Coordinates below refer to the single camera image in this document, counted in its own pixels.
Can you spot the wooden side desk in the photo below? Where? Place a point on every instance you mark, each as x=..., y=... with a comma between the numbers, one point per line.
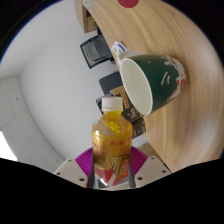
x=87, y=18

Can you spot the grey mesh-back office chair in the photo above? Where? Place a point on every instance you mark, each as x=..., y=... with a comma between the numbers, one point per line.
x=96, y=50

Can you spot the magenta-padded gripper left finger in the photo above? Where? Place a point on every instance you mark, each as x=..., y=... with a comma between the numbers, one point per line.
x=71, y=171

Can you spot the green white-lined mug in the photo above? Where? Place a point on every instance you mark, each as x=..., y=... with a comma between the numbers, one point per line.
x=156, y=80

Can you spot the yellow tea drink bottle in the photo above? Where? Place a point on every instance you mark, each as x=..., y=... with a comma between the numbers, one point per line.
x=111, y=143

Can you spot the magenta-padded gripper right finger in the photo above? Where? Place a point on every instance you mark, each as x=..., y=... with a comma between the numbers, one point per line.
x=151, y=170

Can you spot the flat round red coaster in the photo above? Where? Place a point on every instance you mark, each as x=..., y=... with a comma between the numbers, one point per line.
x=127, y=3

